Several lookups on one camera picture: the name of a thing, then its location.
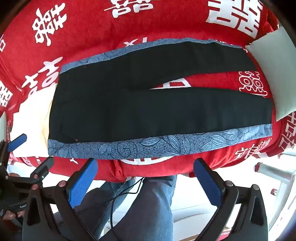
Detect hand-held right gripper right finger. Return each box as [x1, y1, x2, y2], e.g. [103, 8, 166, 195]
[193, 158, 269, 241]

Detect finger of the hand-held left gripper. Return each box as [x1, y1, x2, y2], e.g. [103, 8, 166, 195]
[7, 157, 55, 186]
[0, 134, 28, 168]

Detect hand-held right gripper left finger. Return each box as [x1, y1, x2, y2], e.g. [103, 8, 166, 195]
[22, 158, 99, 241]

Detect black pants with blue stripes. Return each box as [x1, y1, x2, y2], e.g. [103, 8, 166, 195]
[47, 38, 273, 161]

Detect person's left hand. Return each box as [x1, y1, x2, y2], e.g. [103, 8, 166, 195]
[0, 210, 23, 222]

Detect person's left leg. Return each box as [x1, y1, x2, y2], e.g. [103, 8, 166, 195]
[74, 177, 137, 241]

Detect person's leg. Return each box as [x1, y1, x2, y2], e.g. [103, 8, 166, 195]
[99, 175, 177, 241]
[74, 177, 137, 241]

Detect cream cloth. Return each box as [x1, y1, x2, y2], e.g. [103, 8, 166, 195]
[13, 89, 57, 158]

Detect person's right leg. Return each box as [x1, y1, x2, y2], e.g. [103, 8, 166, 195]
[99, 175, 177, 241]

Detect white metal rack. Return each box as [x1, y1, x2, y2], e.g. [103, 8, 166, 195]
[254, 161, 296, 209]

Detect pale green pillow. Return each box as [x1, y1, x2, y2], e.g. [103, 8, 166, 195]
[245, 25, 296, 122]

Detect red printed blanket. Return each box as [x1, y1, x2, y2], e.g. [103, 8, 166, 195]
[0, 0, 296, 182]

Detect black cable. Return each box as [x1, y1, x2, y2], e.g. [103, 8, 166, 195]
[110, 177, 145, 229]

